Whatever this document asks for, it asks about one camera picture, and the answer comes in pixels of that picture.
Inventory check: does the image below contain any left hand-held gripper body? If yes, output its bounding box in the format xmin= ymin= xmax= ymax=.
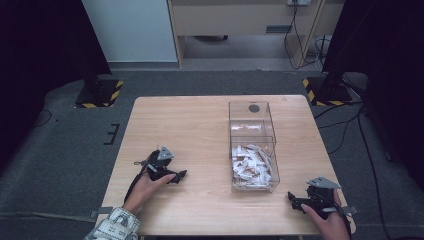
xmin=134 ymin=145 xmax=175 ymax=182

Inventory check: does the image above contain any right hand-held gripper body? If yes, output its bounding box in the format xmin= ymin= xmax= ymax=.
xmin=305 ymin=176 xmax=343 ymax=220

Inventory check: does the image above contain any person's left hand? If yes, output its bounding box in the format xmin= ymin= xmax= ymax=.
xmin=122 ymin=172 xmax=177 ymax=215

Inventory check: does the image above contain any person's right hand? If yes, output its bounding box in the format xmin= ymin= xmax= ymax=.
xmin=300 ymin=189 xmax=352 ymax=240

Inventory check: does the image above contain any pile of white paper packets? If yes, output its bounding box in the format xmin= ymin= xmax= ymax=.
xmin=231 ymin=144 xmax=273 ymax=190

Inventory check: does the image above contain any clear plastic box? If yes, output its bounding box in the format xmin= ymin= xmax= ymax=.
xmin=228 ymin=101 xmax=281 ymax=194

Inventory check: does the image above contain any black stand base striped edge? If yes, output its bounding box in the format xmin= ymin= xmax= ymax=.
xmin=74 ymin=78 xmax=125 ymax=109
xmin=302 ymin=76 xmax=354 ymax=107

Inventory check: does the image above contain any white cabinet panel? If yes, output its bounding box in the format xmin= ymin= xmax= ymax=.
xmin=81 ymin=0 xmax=178 ymax=63

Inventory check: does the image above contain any black curtain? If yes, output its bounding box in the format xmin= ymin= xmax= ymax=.
xmin=321 ymin=0 xmax=424 ymax=183
xmin=0 ymin=0 xmax=113 ymax=174

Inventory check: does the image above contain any light wooden desk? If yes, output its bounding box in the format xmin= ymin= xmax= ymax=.
xmin=166 ymin=0 xmax=346 ymax=69

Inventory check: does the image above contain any grey desk label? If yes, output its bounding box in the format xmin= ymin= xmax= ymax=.
xmin=265 ymin=24 xmax=293 ymax=35

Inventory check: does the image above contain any left hand-held gripper black cable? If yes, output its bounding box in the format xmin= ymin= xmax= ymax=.
xmin=123 ymin=162 xmax=149 ymax=204

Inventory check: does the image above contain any hand-held gripper black cable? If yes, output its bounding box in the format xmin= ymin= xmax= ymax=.
xmin=123 ymin=162 xmax=149 ymax=204
xmin=328 ymin=196 xmax=354 ymax=239

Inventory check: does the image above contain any right hand-held gripper black cable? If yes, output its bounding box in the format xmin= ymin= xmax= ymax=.
xmin=328 ymin=196 xmax=354 ymax=239

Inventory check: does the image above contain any thin black floor cable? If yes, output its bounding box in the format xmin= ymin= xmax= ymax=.
xmin=32 ymin=109 xmax=54 ymax=128

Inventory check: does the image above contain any black hanging cable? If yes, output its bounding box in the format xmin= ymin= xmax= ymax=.
xmin=283 ymin=3 xmax=326 ymax=71

